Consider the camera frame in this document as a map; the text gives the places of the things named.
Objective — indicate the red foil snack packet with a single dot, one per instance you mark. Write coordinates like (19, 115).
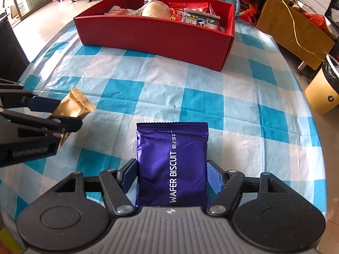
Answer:
(190, 5)

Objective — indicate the orange plastic bag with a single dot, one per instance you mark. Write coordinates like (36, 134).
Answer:
(247, 16)

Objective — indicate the brown cardboard box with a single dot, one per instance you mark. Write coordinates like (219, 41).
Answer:
(280, 26)

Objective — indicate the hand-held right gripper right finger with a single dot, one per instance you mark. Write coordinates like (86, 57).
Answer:
(214, 176)

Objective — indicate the purple wafer biscuit packet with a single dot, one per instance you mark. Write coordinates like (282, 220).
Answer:
(159, 150)

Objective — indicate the gold snack packet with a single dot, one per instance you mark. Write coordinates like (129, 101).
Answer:
(71, 105)

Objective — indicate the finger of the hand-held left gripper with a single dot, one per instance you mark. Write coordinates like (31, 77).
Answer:
(43, 104)
(66, 125)

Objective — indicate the blue white checked tablecloth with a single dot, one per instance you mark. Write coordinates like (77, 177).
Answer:
(185, 98)

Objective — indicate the red cardboard box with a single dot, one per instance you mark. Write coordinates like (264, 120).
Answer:
(148, 39)

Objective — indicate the cream round bread packet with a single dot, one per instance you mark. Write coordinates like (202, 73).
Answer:
(156, 9)

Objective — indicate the green white snack packet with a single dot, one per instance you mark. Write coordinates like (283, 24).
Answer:
(201, 18)

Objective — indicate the pink snack packet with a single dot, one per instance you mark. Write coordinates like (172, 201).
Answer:
(119, 12)

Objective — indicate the red plastic bag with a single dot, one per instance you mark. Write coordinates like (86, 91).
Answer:
(315, 19)

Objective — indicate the black furniture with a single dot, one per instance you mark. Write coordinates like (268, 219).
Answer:
(10, 50)

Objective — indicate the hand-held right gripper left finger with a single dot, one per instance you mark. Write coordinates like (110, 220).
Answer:
(129, 174)

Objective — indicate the yellow trash bin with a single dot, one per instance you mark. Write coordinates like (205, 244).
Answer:
(321, 95)

